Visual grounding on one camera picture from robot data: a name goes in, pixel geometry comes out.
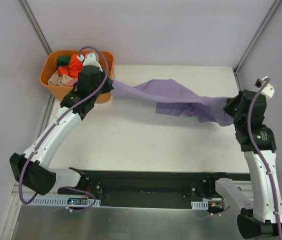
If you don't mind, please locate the right white cable duct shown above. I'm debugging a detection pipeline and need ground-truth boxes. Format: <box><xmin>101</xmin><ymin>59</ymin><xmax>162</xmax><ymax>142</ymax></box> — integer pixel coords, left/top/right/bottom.
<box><xmin>191</xmin><ymin>201</ymin><xmax>209</xmax><ymax>211</ymax></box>

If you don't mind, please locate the purple t shirt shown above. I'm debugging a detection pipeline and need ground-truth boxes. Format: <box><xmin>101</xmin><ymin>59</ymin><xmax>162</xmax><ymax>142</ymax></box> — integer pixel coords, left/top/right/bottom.
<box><xmin>112</xmin><ymin>79</ymin><xmax>233</xmax><ymax>127</ymax></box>

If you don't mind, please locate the green t shirt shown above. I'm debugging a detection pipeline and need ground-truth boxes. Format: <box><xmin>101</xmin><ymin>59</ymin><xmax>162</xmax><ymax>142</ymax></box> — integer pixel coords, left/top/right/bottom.
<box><xmin>56</xmin><ymin>55</ymin><xmax>71</xmax><ymax>68</ymax></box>

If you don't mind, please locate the orange plastic bin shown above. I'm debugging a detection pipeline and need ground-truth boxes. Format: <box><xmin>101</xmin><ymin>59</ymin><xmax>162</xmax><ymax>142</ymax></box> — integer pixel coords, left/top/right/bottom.
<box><xmin>39</xmin><ymin>50</ymin><xmax>115</xmax><ymax>105</ymax></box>

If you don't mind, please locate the aluminium frame post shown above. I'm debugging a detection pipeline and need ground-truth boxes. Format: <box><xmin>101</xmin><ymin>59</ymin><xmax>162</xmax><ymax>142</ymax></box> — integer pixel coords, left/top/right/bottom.
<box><xmin>18</xmin><ymin>0</ymin><xmax>52</xmax><ymax>55</ymax></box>
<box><xmin>233</xmin><ymin>0</ymin><xmax>282</xmax><ymax>76</ymax></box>

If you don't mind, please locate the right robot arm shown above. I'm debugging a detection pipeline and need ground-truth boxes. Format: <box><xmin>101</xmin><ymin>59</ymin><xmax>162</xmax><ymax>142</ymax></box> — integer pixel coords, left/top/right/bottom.
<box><xmin>206</xmin><ymin>90</ymin><xmax>282</xmax><ymax>240</ymax></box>

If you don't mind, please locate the white cable duct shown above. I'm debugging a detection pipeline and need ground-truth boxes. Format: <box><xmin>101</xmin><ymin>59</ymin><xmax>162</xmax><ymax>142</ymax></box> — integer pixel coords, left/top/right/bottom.
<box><xmin>29</xmin><ymin>196</ymin><xmax>101</xmax><ymax>208</ymax></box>
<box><xmin>191</xmin><ymin>201</ymin><xmax>209</xmax><ymax>211</ymax></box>

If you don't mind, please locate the orange t shirt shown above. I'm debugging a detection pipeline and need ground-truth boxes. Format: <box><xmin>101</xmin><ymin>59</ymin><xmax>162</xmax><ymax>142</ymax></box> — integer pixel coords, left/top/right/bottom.
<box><xmin>57</xmin><ymin>53</ymin><xmax>83</xmax><ymax>79</ymax></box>

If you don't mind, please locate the left white cable duct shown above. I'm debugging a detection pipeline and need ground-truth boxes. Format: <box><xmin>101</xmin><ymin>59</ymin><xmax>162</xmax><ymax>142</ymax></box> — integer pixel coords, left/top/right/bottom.
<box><xmin>29</xmin><ymin>196</ymin><xmax>101</xmax><ymax>208</ymax></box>

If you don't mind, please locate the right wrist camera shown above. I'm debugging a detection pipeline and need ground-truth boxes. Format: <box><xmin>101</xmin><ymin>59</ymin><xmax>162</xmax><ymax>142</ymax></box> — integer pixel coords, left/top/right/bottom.
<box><xmin>254</xmin><ymin>76</ymin><xmax>275</xmax><ymax>100</ymax></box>

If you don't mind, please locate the right aluminium frame post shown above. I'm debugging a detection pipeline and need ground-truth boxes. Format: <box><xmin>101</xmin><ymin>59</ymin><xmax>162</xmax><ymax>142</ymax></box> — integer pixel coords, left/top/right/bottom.
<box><xmin>233</xmin><ymin>0</ymin><xmax>282</xmax><ymax>76</ymax></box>

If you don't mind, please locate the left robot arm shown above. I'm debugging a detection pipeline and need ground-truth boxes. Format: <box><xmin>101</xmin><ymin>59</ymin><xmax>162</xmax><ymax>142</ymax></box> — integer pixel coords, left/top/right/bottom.
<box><xmin>10</xmin><ymin>65</ymin><xmax>113</xmax><ymax>196</ymax></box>

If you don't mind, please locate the left aluminium frame post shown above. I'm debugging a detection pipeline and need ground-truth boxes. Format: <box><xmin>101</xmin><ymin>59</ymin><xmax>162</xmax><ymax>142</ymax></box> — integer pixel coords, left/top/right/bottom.
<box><xmin>18</xmin><ymin>0</ymin><xmax>52</xmax><ymax>55</ymax></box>

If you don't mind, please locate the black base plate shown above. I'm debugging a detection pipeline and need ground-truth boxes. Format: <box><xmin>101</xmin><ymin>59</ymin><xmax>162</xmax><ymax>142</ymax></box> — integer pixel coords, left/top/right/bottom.
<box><xmin>57</xmin><ymin>169</ymin><xmax>234</xmax><ymax>208</ymax></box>

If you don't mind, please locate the pink t shirt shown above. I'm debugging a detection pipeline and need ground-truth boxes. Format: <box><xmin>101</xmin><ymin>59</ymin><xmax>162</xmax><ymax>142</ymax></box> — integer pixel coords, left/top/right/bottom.
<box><xmin>65</xmin><ymin>78</ymin><xmax>78</xmax><ymax>87</ymax></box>

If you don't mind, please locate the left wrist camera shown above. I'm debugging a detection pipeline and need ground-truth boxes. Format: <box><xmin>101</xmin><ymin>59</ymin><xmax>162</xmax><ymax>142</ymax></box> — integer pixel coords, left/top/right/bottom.
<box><xmin>77</xmin><ymin>52</ymin><xmax>100</xmax><ymax>68</ymax></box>

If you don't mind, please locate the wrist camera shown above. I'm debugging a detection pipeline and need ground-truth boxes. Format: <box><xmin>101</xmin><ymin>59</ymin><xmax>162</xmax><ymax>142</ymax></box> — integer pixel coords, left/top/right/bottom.
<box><xmin>254</xmin><ymin>76</ymin><xmax>275</xmax><ymax>100</ymax></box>
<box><xmin>77</xmin><ymin>52</ymin><xmax>100</xmax><ymax>68</ymax></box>

